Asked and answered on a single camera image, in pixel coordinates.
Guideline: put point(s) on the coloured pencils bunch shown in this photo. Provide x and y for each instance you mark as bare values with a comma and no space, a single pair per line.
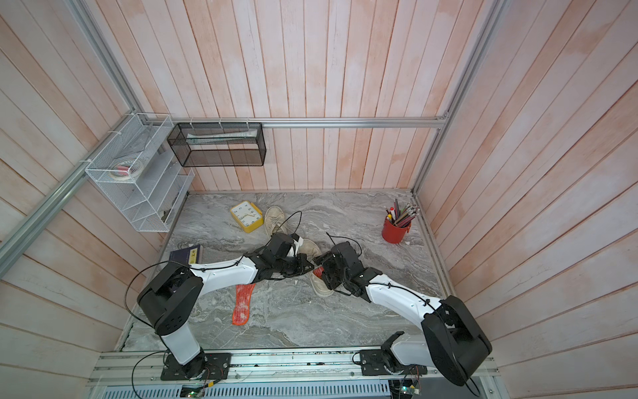
401,217

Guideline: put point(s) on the beige sneaker one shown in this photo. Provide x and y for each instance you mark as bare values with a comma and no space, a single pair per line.
275,221
316,279

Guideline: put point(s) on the tape roll on shelf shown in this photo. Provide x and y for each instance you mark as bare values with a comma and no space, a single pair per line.
126,170

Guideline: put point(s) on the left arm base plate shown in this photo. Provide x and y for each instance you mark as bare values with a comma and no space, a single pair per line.
204,366

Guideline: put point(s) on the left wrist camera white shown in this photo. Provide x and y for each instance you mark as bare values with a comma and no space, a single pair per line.
297,244

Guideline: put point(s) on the red pencil cup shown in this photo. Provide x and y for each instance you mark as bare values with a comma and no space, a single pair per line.
394,234

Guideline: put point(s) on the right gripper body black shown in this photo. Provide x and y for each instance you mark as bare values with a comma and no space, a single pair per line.
332,281

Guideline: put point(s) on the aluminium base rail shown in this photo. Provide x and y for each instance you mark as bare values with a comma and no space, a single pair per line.
244,365

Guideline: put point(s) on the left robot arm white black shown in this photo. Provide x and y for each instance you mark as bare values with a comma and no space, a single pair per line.
168,300

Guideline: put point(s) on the dark blue book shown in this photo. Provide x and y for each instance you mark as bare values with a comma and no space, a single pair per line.
187,256

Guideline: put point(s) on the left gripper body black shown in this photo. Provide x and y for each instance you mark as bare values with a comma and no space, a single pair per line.
287,266

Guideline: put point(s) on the black mesh wall basket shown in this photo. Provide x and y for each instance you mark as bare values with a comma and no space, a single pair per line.
218,144

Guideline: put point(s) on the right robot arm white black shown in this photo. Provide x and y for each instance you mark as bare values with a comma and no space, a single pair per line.
450,339

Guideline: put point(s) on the white wire wall shelf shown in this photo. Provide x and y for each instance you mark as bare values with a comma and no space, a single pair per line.
141,176

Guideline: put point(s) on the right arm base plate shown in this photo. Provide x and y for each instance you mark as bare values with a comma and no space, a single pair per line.
380,362

